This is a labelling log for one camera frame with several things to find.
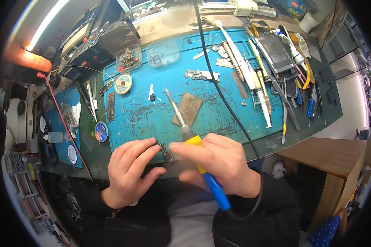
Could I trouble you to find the person's right hand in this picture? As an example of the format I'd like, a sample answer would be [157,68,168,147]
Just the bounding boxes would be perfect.
[168,133,262,199]

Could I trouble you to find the person's left hand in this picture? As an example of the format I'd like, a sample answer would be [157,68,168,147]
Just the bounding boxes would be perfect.
[100,137,167,210]

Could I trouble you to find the yellow blue soldering iron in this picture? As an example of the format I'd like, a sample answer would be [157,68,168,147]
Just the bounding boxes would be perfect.
[164,86,232,211]

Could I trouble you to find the small black connector part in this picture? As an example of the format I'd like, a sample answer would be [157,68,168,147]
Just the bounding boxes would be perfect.
[156,140,175,164]

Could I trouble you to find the small white floor object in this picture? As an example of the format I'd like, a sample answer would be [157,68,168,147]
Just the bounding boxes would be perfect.
[272,161,287,180]

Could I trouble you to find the blue solder wick spool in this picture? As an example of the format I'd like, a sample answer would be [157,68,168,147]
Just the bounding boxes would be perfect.
[95,121,109,143]

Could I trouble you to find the round white lid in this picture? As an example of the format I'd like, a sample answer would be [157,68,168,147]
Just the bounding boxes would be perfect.
[67,144,78,165]

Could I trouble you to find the person's body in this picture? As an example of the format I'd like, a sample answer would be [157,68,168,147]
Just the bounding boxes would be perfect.
[69,172,301,247]

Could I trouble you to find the large blue work mat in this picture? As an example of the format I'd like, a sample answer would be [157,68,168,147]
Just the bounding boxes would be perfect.
[103,29,285,165]

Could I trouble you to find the narrow dark circuit board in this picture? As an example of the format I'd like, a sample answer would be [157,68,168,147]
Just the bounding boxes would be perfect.
[107,92,116,122]

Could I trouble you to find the brown worn cleaning pad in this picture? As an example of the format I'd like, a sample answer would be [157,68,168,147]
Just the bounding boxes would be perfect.
[171,92,204,128]

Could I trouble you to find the metal board holder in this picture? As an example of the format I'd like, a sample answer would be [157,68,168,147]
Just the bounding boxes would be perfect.
[61,103,80,140]

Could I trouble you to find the dark green table mat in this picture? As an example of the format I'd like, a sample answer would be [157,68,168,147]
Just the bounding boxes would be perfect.
[37,29,344,180]

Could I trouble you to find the clear white syringe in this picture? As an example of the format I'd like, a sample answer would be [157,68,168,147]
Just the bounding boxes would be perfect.
[244,52,274,129]

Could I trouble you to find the small white squeeze bottle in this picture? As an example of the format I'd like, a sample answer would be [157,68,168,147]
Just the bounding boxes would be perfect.
[43,132,64,144]

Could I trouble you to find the white tissue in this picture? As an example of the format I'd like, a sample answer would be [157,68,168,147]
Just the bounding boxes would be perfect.
[71,102,82,125]

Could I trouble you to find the small blue work mat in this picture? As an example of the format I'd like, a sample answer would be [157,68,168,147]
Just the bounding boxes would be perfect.
[44,86,84,169]

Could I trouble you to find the silver tweezers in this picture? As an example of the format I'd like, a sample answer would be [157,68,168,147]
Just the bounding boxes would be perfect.
[86,80,98,123]

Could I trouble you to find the flat metal blade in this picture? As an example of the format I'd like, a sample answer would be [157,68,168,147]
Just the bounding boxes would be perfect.
[231,71,250,100]

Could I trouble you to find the long grey metal tool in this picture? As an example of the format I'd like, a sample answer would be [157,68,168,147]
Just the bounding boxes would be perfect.
[265,70,301,132]

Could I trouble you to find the black pen tool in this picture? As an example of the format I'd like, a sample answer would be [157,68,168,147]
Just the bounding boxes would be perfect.
[75,81,93,112]

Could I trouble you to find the yellow solder wick spool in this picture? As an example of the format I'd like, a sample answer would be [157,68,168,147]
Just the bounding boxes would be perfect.
[115,74,133,95]

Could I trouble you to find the shelf of small parts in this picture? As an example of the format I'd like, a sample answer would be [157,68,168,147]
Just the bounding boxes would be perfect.
[2,148,72,247]

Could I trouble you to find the grey flex connector assembly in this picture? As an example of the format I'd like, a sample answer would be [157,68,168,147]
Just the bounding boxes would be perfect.
[184,69,221,83]

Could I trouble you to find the wooden side cabinet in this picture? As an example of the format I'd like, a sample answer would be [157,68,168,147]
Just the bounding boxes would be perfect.
[275,137,371,233]

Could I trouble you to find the blue pry tool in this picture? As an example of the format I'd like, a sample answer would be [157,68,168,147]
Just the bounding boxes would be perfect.
[307,98,318,122]

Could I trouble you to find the silver copper tipped tool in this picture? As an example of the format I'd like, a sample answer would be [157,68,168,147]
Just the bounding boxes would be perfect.
[221,40,245,83]

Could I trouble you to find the black spudger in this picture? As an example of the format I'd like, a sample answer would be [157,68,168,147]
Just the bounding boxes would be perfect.
[315,81,324,115]

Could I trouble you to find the clear box of screws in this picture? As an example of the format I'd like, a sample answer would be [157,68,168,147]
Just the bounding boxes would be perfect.
[116,43,143,73]

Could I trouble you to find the white microscope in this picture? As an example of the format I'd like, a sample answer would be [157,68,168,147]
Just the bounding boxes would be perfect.
[4,83,47,152]

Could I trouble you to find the opened smartphone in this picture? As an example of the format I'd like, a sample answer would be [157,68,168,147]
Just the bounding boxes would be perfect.
[254,33,299,83]

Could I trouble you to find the empty clear plastic box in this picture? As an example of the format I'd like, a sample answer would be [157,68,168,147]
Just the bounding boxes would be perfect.
[146,40,180,69]

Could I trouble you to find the white glue tube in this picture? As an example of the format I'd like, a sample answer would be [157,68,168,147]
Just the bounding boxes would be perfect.
[278,29,307,72]

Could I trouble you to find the black bench power station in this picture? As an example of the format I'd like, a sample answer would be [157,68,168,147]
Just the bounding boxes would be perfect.
[58,0,142,78]

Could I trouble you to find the orange desk lamp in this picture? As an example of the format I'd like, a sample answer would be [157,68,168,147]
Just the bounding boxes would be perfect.
[2,0,72,73]

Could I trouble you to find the white hot air device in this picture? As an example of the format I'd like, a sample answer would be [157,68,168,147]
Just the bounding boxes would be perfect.
[200,0,279,18]

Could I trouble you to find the white cup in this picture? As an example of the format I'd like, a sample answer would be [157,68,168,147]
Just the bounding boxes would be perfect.
[298,11,319,34]

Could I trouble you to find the yellow handled knife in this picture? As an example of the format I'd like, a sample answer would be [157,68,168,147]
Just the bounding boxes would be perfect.
[281,101,289,145]

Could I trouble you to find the black soldering iron cable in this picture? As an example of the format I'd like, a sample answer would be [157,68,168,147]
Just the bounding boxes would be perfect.
[192,0,265,220]

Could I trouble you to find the red cable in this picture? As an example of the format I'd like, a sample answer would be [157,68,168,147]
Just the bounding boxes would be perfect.
[36,72,94,182]

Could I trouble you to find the yellow handled screwdriver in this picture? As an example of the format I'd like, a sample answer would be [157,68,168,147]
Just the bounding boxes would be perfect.
[247,38,271,83]

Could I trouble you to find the yellow handled pliers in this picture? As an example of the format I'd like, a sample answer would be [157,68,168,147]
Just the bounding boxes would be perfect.
[288,32,312,90]

